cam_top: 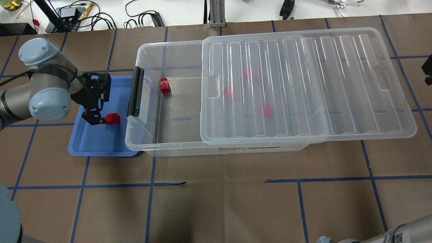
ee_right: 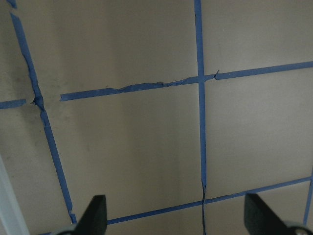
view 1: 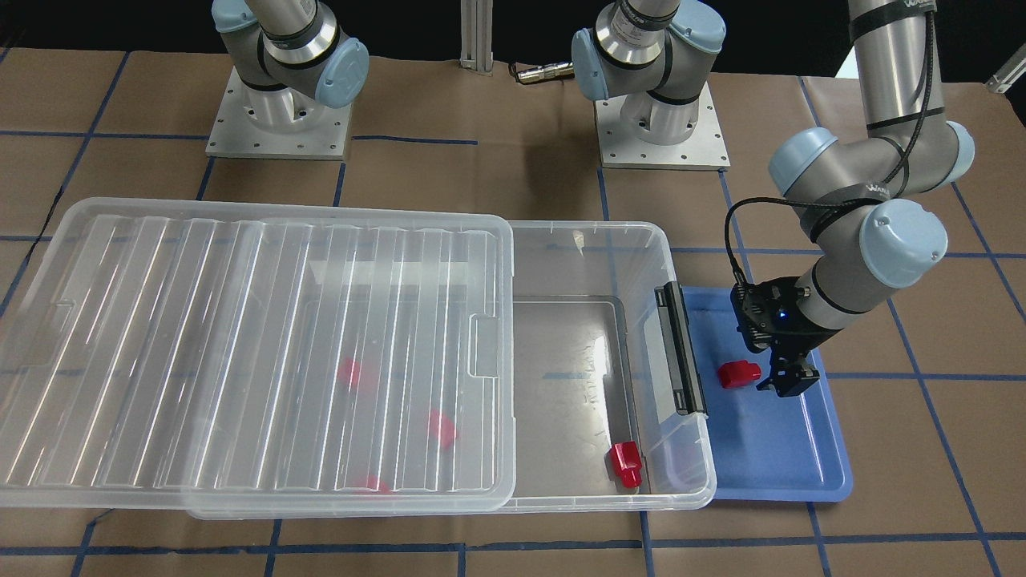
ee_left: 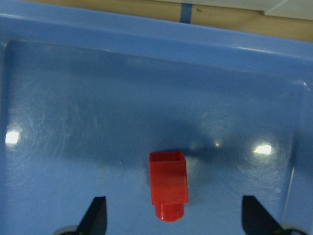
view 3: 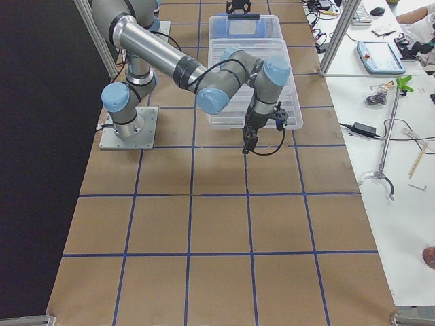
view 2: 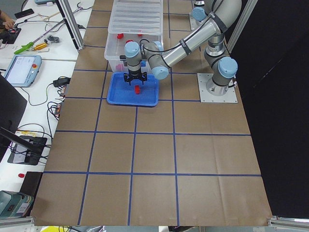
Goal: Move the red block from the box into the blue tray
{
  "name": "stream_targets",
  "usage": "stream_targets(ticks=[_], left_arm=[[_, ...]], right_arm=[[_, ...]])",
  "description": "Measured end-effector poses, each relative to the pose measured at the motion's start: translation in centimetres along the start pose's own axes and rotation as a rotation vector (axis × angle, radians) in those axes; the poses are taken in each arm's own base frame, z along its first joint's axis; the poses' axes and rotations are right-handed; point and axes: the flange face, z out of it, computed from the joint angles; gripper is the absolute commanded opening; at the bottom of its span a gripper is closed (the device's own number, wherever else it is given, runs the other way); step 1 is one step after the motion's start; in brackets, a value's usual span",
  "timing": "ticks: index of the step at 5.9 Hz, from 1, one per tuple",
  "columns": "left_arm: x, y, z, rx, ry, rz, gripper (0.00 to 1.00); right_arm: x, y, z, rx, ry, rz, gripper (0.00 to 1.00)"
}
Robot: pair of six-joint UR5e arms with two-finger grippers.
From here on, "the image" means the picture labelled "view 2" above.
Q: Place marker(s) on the blue plastic tray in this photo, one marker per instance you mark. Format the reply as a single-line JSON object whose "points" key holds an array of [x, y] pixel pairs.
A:
{"points": [[122, 94]]}

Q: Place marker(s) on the black phone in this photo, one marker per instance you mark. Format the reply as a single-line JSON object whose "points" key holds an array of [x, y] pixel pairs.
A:
{"points": [[24, 13]]}

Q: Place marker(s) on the clear plastic box lid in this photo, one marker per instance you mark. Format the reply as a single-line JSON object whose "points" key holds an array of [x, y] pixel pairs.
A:
{"points": [[136, 17]]}

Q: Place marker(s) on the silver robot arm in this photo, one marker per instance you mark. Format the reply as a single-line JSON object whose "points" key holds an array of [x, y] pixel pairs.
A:
{"points": [[201, 10], [217, 15]]}

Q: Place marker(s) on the person hand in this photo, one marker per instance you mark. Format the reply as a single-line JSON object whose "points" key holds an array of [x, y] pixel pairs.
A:
{"points": [[9, 24]]}

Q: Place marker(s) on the clear plastic storage box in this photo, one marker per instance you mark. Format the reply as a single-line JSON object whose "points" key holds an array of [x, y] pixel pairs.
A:
{"points": [[115, 48]]}

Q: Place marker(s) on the black monitor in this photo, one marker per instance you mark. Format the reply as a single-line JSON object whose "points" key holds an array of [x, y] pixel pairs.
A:
{"points": [[12, 108]]}

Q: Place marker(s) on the green handled reacher grabber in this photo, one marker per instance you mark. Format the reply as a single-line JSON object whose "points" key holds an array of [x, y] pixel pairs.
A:
{"points": [[46, 37]]}

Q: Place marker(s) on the black power adapter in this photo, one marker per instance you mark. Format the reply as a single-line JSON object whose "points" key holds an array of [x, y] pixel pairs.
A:
{"points": [[61, 81]]}

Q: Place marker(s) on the teach pendant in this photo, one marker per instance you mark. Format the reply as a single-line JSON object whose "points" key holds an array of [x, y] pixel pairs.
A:
{"points": [[23, 69]]}

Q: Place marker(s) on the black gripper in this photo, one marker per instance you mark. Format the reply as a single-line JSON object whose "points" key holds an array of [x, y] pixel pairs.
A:
{"points": [[134, 73]]}

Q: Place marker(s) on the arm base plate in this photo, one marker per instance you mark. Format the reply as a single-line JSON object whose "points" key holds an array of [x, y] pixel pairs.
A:
{"points": [[211, 93], [194, 24]]}

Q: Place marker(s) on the aluminium frame post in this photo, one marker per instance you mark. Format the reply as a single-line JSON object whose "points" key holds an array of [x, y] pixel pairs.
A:
{"points": [[69, 19]]}

